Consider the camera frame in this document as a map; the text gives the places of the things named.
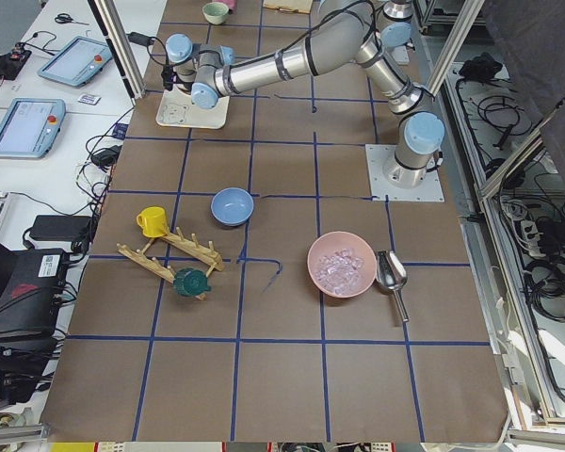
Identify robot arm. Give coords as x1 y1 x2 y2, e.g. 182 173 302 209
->
162 1 445 189

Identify blue bowl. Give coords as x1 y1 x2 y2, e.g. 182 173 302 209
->
211 187 254 227

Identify pink bowl with ice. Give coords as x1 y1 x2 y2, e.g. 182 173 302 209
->
307 231 377 299

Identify teach pendant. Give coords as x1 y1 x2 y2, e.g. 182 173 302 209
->
0 98 66 159
38 36 112 87

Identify black box device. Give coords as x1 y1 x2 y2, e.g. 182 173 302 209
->
0 243 70 342

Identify green bowl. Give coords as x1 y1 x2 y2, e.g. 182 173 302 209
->
202 1 230 25

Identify metal scoop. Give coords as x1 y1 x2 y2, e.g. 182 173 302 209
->
376 250 410 323

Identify cream bear tray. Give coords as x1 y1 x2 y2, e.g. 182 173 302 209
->
155 88 230 129

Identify large black power brick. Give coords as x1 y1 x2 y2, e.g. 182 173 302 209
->
28 215 92 253

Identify pink cloth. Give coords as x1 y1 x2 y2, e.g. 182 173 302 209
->
221 0 237 10

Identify wooden cutting board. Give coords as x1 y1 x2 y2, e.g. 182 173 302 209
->
263 0 314 14

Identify black scissors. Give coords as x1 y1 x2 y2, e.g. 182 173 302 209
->
54 13 89 25

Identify lower teach pendant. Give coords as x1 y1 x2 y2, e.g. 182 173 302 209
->
0 98 66 159

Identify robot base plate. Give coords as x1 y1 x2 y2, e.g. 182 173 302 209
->
365 144 444 202

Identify upper teach pendant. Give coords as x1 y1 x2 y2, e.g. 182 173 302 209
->
38 36 112 87

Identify wooden dish rack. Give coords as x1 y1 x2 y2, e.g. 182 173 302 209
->
116 226 226 302

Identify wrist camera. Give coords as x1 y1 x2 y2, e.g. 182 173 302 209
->
161 65 175 91

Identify dark green cup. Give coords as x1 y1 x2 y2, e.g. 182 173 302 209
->
173 267 211 298

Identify yellow mug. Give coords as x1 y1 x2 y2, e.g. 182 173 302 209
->
136 206 170 238

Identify black power adapter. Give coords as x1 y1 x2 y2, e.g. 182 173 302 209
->
127 32 154 47

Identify aluminium frame post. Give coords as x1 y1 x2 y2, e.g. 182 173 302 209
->
88 0 146 100

